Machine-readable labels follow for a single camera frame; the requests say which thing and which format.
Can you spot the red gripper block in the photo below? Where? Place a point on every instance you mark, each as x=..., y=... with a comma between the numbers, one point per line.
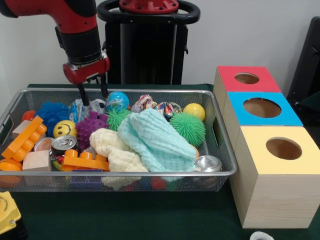
x=86, y=72

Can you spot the clear plastic bottle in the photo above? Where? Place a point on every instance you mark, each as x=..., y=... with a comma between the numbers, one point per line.
x=77, y=111

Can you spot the mint green cloth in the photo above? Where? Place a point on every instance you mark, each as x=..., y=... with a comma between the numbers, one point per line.
x=160, y=145

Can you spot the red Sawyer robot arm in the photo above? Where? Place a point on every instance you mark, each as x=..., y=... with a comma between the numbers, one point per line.
x=75, y=30

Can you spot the wooden three-hole box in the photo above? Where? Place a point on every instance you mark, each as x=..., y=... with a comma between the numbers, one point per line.
x=275, y=190

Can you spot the blue globe ball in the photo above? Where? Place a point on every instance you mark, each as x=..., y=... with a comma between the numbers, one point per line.
x=117, y=101

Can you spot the purple spiky ball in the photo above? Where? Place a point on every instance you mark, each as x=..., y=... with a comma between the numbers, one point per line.
x=91, y=130

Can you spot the yellow smiley ball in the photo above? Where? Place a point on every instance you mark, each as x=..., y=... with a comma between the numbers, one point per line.
x=65, y=128

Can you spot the blue spiky ball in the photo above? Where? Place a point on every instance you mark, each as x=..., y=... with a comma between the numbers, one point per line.
x=51, y=113

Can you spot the cream knitted cloth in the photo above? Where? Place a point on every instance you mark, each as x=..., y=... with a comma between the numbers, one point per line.
x=112, y=147

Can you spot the long orange toy brick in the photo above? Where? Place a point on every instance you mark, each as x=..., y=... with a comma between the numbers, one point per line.
x=21, y=141

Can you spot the green spiky ball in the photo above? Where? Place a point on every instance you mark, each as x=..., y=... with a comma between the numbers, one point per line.
x=187, y=128

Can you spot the dark green table cloth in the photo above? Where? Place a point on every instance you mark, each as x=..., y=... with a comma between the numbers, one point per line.
x=125, y=215
x=311, y=100

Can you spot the yellow emergency stop button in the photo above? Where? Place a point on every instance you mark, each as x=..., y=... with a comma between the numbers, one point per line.
x=7, y=215

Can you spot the black stand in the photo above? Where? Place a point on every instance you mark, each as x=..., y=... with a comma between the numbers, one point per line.
x=307, y=62

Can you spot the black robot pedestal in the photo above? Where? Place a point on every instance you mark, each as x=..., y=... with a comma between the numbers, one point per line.
x=150, y=50

